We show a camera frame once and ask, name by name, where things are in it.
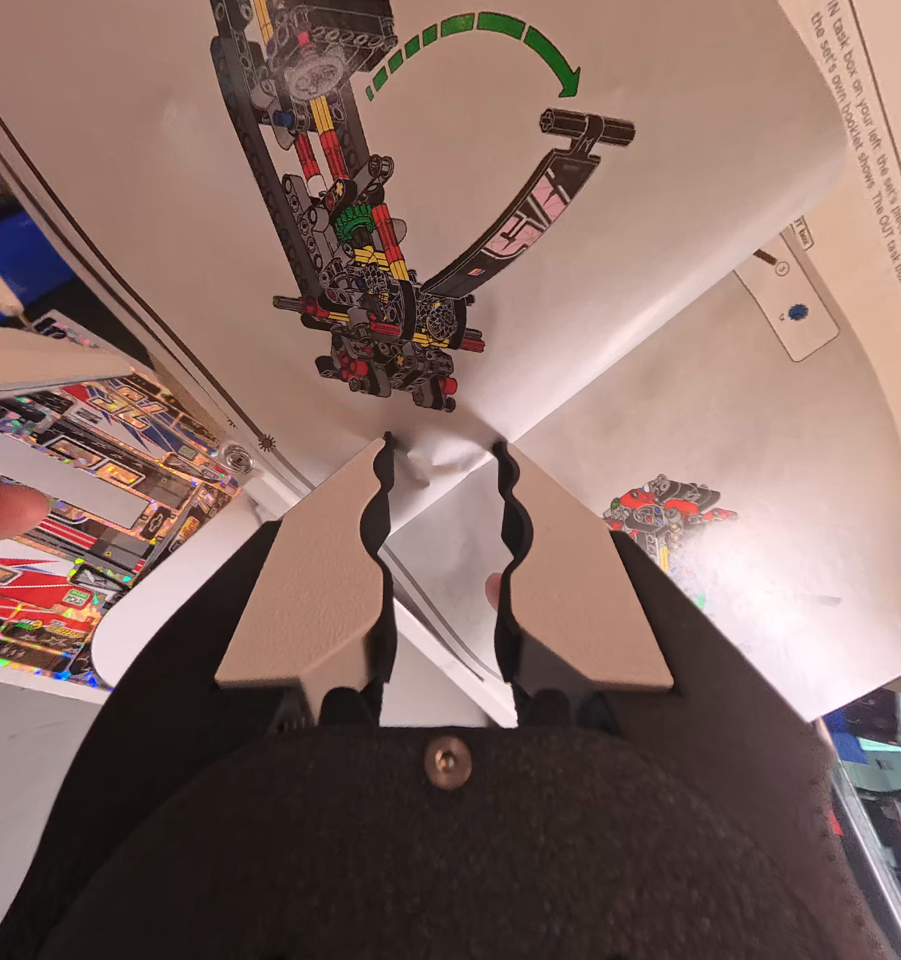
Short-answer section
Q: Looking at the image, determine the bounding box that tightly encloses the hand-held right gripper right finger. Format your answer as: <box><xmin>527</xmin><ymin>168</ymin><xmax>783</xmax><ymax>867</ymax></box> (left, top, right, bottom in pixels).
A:
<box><xmin>491</xmin><ymin>441</ymin><xmax>677</xmax><ymax>697</ymax></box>

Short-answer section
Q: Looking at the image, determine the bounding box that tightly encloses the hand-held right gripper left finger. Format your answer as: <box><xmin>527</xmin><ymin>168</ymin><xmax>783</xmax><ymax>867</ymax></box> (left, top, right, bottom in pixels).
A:
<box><xmin>212</xmin><ymin>435</ymin><xmax>398</xmax><ymax>695</ymax></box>

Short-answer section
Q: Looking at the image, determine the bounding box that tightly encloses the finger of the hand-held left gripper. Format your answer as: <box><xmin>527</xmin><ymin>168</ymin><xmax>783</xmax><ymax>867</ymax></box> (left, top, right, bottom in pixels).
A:
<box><xmin>0</xmin><ymin>326</ymin><xmax>134</xmax><ymax>399</ymax></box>

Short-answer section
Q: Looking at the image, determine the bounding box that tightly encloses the lego instruction booklet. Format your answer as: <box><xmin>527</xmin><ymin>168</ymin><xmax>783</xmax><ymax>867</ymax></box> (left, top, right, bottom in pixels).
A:
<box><xmin>0</xmin><ymin>0</ymin><xmax>901</xmax><ymax>723</ymax></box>

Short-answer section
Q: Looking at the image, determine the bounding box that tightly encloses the blue plastic bin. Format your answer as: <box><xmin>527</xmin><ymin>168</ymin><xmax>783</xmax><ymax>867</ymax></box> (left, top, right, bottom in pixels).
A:
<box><xmin>0</xmin><ymin>210</ymin><xmax>73</xmax><ymax>305</ymax></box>

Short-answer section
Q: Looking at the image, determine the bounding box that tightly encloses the holographic sticker sheet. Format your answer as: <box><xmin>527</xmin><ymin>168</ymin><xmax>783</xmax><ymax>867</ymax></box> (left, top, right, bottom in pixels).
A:
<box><xmin>0</xmin><ymin>313</ymin><xmax>243</xmax><ymax>689</ymax></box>

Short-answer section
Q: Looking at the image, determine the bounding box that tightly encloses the white book stand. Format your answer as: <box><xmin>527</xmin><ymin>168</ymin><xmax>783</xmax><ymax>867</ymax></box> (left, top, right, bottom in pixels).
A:
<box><xmin>0</xmin><ymin>228</ymin><xmax>523</xmax><ymax>730</ymax></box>

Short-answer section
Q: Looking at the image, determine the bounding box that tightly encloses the white printed task sheet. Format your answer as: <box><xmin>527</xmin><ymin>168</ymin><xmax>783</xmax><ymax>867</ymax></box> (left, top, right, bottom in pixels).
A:
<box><xmin>776</xmin><ymin>0</ymin><xmax>901</xmax><ymax>560</ymax></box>

